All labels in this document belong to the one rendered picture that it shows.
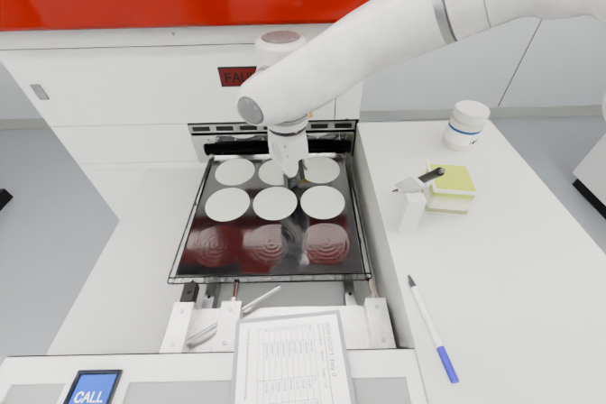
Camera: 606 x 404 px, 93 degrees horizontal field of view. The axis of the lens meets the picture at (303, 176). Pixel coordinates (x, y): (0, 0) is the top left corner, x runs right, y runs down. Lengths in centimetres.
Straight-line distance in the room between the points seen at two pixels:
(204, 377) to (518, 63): 274
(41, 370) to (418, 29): 64
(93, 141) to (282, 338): 75
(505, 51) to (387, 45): 235
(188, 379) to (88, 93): 68
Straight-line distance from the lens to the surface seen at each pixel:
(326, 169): 74
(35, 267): 217
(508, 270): 58
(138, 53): 78
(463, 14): 39
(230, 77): 73
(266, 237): 61
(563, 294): 60
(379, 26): 41
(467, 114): 72
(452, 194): 56
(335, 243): 60
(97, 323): 73
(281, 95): 41
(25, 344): 192
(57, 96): 94
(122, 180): 107
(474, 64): 266
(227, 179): 74
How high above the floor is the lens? 140
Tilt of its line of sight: 44 degrees down
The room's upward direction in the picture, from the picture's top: 2 degrees counter-clockwise
